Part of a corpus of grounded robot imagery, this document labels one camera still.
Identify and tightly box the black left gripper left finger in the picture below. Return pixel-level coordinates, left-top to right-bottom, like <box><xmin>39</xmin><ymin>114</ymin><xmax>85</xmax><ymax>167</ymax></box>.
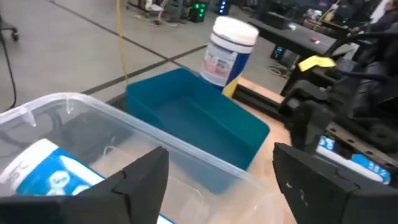
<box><xmin>0</xmin><ymin>146</ymin><xmax>170</xmax><ymax>224</ymax></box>

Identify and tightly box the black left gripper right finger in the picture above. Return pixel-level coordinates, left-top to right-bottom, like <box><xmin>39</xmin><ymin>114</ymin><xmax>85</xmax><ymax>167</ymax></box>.
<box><xmin>272</xmin><ymin>142</ymin><xmax>398</xmax><ymax>224</ymax></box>

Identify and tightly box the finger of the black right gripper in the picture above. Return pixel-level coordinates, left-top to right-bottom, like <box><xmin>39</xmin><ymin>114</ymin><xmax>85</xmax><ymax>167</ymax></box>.
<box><xmin>279</xmin><ymin>88</ymin><xmax>336</xmax><ymax>156</ymax></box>

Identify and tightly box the Lysol wipes canister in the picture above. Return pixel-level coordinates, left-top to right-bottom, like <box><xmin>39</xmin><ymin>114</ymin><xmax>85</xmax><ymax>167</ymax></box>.
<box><xmin>198</xmin><ymin>15</ymin><xmax>260</xmax><ymax>98</ymax></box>

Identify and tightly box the yellow tape tag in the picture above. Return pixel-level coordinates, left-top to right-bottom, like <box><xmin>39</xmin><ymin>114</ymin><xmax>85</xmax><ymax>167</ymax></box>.
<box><xmin>297</xmin><ymin>55</ymin><xmax>337</xmax><ymax>73</ymax></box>

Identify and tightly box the person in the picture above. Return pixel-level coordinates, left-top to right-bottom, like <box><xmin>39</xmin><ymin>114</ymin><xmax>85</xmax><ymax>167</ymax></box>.
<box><xmin>368</xmin><ymin>0</ymin><xmax>398</xmax><ymax>34</ymax></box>

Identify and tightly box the black table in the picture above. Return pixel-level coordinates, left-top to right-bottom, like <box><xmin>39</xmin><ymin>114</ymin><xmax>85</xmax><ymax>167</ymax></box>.
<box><xmin>247</xmin><ymin>17</ymin><xmax>355</xmax><ymax>60</ymax></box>

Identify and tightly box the clear plastic bin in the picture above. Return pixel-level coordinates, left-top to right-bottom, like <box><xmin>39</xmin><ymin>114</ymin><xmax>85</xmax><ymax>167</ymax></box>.
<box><xmin>0</xmin><ymin>92</ymin><xmax>282</xmax><ymax>224</ymax></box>

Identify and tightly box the teal plastic bin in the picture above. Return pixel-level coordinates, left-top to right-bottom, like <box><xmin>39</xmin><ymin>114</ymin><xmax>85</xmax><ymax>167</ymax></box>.
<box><xmin>124</xmin><ymin>67</ymin><xmax>271</xmax><ymax>172</ymax></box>

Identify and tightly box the black device with blue lights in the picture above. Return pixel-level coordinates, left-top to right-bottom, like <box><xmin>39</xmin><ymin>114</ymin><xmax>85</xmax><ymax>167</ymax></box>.
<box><xmin>216</xmin><ymin>0</ymin><xmax>231</xmax><ymax>16</ymax></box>

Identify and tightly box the black device with green lights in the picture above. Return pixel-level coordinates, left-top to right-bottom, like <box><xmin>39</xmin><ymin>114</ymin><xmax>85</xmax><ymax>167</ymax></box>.
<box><xmin>188</xmin><ymin>0</ymin><xmax>210</xmax><ymax>23</ymax></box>

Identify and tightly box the black caster wheel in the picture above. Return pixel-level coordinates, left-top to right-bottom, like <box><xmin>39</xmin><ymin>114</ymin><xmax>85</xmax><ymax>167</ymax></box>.
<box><xmin>0</xmin><ymin>14</ymin><xmax>20</xmax><ymax>42</ymax></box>

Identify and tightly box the black aluminium table frame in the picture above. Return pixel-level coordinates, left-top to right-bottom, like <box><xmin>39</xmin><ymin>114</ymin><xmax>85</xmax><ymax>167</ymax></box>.
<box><xmin>231</xmin><ymin>76</ymin><xmax>398</xmax><ymax>170</ymax></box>

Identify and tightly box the black floor cable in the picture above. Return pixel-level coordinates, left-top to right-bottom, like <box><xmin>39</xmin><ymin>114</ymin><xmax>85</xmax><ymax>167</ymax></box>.
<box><xmin>0</xmin><ymin>30</ymin><xmax>18</xmax><ymax>111</ymax></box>

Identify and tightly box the yellow hanging cable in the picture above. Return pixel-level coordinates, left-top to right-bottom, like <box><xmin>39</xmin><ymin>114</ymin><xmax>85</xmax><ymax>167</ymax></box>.
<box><xmin>115</xmin><ymin>0</ymin><xmax>129</xmax><ymax>85</ymax></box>

